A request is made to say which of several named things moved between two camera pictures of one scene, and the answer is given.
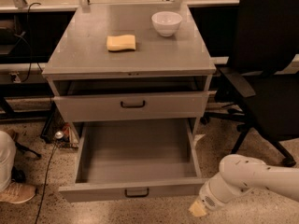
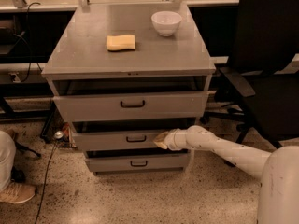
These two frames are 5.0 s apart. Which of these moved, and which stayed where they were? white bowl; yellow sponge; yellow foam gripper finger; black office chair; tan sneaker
Moved: yellow foam gripper finger
Stayed: tan sneaker; white bowl; yellow sponge; black office chair
